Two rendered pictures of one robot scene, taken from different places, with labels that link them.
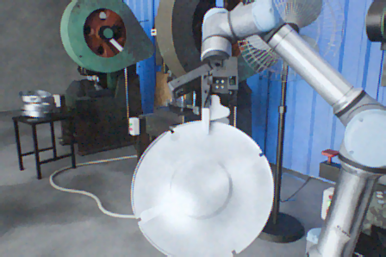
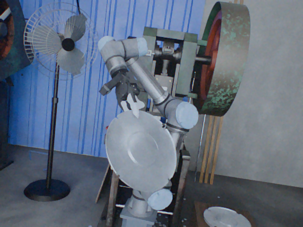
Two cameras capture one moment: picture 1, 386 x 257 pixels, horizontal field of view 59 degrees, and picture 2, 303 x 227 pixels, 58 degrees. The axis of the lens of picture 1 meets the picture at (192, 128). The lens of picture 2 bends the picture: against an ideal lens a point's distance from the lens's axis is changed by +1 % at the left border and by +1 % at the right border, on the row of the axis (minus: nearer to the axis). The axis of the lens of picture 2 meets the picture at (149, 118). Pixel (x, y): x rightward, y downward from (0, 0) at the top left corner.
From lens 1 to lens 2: 0.68 m
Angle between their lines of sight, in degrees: 50
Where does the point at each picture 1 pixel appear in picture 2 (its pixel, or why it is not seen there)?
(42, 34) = not seen: outside the picture
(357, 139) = (183, 116)
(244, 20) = (133, 48)
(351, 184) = (176, 138)
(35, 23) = not seen: outside the picture
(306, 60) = (147, 74)
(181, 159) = (128, 134)
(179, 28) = not seen: outside the picture
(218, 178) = (150, 142)
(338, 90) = (160, 91)
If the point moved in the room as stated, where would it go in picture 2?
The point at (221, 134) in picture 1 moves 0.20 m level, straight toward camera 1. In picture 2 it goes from (142, 117) to (185, 133)
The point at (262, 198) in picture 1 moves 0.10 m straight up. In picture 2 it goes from (170, 149) to (174, 123)
